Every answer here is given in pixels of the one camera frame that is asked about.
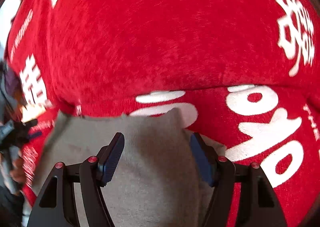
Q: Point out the person's left hand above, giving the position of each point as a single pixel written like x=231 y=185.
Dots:
x=18 y=173

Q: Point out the grey knit garment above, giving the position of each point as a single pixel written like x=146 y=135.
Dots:
x=156 y=182

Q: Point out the grey clothes pile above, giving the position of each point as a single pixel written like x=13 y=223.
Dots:
x=12 y=99

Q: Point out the red bedspread white lettering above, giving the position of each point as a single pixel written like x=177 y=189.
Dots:
x=273 y=126

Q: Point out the red folded quilt white characters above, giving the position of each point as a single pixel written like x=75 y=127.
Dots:
x=95 y=53

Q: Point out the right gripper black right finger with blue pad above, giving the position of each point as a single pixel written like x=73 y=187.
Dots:
x=258 y=204

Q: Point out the cream cloth beside quilt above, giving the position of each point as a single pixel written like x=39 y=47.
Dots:
x=31 y=112

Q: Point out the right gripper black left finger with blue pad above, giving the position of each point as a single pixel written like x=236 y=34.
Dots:
x=55 y=205

